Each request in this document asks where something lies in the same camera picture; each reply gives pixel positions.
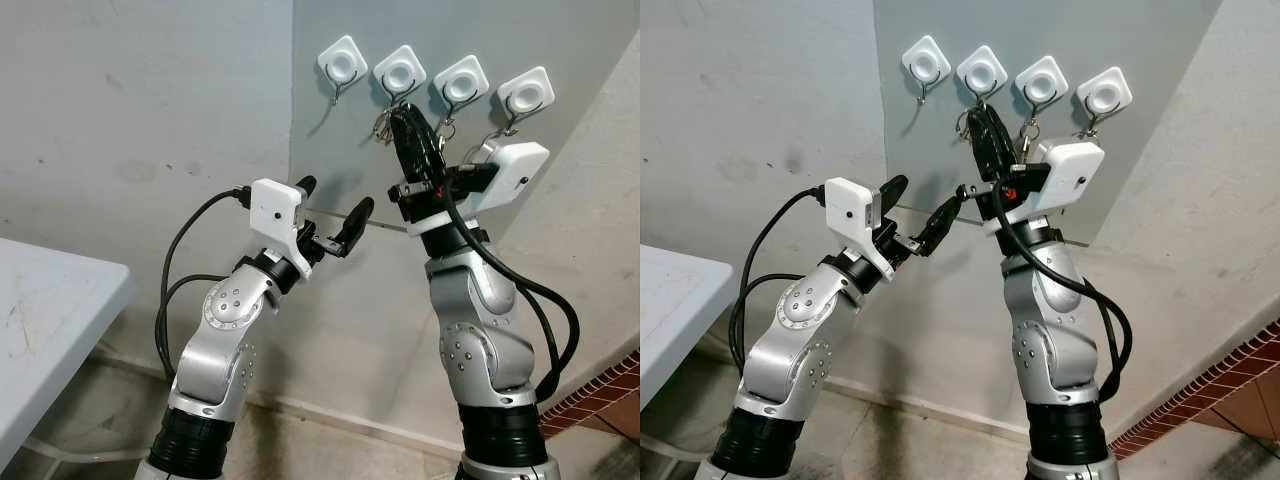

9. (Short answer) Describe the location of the short black left arm cable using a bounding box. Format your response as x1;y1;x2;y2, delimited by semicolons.
730;273;806;376
157;273;231;381

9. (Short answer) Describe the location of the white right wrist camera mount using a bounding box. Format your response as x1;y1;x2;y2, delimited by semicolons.
405;140;551;238
985;140;1107;239

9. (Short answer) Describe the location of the long black left arm cable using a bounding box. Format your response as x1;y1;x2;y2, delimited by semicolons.
728;186;827;379
155;186;251;383

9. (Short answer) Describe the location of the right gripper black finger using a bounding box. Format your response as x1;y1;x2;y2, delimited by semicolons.
412;110;447;181
388;103;426;189
990;108;1023;183
965;104;1004;189

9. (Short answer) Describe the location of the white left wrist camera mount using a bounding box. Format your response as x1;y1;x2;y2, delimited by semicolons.
249;178;312;277
823;178;887;280

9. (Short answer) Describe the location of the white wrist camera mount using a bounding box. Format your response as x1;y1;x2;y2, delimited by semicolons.
249;178;312;277
985;140;1107;239
405;140;551;238
823;178;887;280

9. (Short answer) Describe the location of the grey wall board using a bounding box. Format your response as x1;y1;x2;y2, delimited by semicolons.
873;0;1223;246
288;0;641;246

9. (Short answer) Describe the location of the white square wall hook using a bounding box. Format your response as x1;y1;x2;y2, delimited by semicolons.
1015;55;1069;123
317;35;369;107
490;66;556;139
956;45;1009;107
433;55;491;121
1076;66;1134;139
373;44;428;107
901;35;952;107

